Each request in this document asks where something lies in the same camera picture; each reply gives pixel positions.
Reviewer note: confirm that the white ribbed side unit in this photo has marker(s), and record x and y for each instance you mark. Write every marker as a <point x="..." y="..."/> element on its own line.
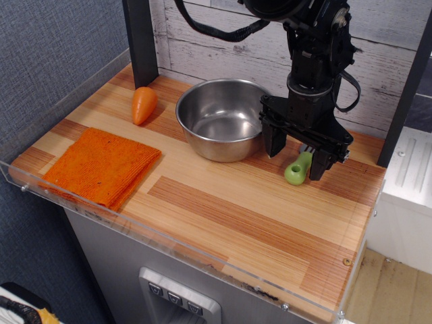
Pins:
<point x="408" y="174"/>

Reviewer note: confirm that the grey toy fridge cabinet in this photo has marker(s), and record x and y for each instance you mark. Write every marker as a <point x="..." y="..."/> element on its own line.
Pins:
<point x="116" y="260"/>

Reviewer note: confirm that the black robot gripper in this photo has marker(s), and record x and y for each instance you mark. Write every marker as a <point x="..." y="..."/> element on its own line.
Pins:
<point x="307" y="114"/>

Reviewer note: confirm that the clear acrylic left guard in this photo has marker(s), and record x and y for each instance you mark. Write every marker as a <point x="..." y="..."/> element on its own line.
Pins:
<point x="23" y="124"/>

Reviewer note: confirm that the orange folded cloth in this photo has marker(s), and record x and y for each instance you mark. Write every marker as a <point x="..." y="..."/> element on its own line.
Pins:
<point x="102" y="167"/>

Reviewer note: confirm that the clear acrylic front guard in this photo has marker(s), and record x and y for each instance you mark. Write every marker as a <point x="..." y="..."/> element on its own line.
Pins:
<point x="231" y="219"/>

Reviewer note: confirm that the dark upright post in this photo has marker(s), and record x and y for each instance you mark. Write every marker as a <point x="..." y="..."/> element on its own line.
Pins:
<point x="141" y="41"/>
<point x="413" y="80"/>

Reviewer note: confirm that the silver dispenser button panel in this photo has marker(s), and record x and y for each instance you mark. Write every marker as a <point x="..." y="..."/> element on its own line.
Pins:
<point x="168" y="301"/>

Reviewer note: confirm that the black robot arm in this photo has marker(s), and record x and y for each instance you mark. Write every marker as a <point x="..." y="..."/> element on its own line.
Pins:
<point x="320" y="47"/>

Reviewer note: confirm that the dark left upright post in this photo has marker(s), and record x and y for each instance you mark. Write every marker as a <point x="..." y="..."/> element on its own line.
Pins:
<point x="141" y="41"/>

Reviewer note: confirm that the dark right upright post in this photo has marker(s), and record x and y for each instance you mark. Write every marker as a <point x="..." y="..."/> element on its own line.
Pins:
<point x="413" y="80"/>

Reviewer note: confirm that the clear acrylic guard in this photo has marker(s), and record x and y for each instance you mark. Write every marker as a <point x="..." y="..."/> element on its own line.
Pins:
<point x="23" y="124"/>
<point x="231" y="219"/>

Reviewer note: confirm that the green handled grey spatula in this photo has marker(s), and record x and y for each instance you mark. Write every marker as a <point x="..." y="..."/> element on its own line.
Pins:
<point x="295" y="173"/>

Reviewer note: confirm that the stainless steel bowl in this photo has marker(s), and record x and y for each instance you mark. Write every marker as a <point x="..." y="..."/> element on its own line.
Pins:
<point x="221" y="119"/>

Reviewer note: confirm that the orange plastic carrot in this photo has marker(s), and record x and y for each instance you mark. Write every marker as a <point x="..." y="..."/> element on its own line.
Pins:
<point x="144" y="103"/>

